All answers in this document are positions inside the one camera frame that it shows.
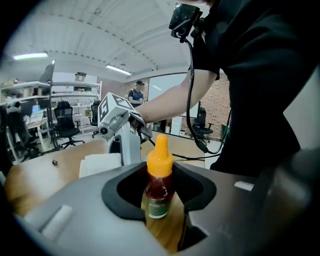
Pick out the person's black shirt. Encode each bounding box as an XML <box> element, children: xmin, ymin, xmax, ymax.
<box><xmin>192</xmin><ymin>0</ymin><xmax>320</xmax><ymax>176</ymax></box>

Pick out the tall black floor stand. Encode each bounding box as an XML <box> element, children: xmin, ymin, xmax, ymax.
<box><xmin>38</xmin><ymin>59</ymin><xmax>62</xmax><ymax>151</ymax></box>

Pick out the person's right forearm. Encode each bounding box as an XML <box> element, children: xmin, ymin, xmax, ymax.
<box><xmin>136</xmin><ymin>68</ymin><xmax>219</xmax><ymax>125</ymax></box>

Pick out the white shelf unit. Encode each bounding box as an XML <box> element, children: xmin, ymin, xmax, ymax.
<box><xmin>0</xmin><ymin>79</ymin><xmax>103</xmax><ymax>136</ymax></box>

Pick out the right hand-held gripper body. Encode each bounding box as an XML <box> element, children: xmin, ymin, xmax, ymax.
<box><xmin>97</xmin><ymin>91</ymin><xmax>136</xmax><ymax>141</ymax></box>

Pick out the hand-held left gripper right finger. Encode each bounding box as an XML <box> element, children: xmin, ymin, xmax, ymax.
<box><xmin>172</xmin><ymin>161</ymin><xmax>277</xmax><ymax>256</ymax></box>

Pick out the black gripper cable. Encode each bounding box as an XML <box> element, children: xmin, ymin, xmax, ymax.
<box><xmin>147</xmin><ymin>136</ymin><xmax>222</xmax><ymax>161</ymax></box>

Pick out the black head camera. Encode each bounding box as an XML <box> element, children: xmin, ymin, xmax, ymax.
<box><xmin>168</xmin><ymin>2</ymin><xmax>204</xmax><ymax>44</ymax></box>

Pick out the bottle with orange cap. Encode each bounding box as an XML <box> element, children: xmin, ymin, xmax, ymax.
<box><xmin>141</xmin><ymin>134</ymin><xmax>177</xmax><ymax>220</ymax></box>

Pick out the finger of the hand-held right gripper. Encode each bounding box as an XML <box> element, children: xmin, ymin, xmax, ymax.
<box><xmin>107</xmin><ymin>122</ymin><xmax>142</xmax><ymax>167</ymax></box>

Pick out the ceiling light bar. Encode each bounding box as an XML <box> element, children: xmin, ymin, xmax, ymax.
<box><xmin>105</xmin><ymin>64</ymin><xmax>132</xmax><ymax>76</ymax></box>
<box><xmin>12</xmin><ymin>51</ymin><xmax>49</xmax><ymax>61</ymax></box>

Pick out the wooden office desk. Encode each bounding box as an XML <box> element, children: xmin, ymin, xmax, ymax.
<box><xmin>24</xmin><ymin>116</ymin><xmax>52</xmax><ymax>151</ymax></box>

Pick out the black mesh office chair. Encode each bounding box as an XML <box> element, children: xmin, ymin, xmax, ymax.
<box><xmin>54</xmin><ymin>100</ymin><xmax>86</xmax><ymax>149</ymax></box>
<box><xmin>90</xmin><ymin>100</ymin><xmax>101</xmax><ymax>139</ymax></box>

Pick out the white cloth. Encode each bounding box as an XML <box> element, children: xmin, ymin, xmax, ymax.
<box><xmin>79</xmin><ymin>152</ymin><xmax>123</xmax><ymax>179</ymax></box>

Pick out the black chair with grey garment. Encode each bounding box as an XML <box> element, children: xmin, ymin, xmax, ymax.
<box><xmin>6</xmin><ymin>101</ymin><xmax>39</xmax><ymax>159</ymax></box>

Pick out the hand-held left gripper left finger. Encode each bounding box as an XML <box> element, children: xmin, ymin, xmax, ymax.
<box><xmin>14</xmin><ymin>161</ymin><xmax>172</xmax><ymax>256</ymax></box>

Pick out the large black office chair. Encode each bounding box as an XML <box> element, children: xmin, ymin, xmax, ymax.
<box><xmin>0</xmin><ymin>106</ymin><xmax>12</xmax><ymax>173</ymax></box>

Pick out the black camera cable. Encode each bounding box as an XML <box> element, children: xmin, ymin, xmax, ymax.
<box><xmin>185</xmin><ymin>37</ymin><xmax>233</xmax><ymax>155</ymax></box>

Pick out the person's right hand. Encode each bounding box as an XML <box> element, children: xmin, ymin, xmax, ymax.
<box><xmin>129</xmin><ymin>115</ymin><xmax>149</xmax><ymax>138</ymax></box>

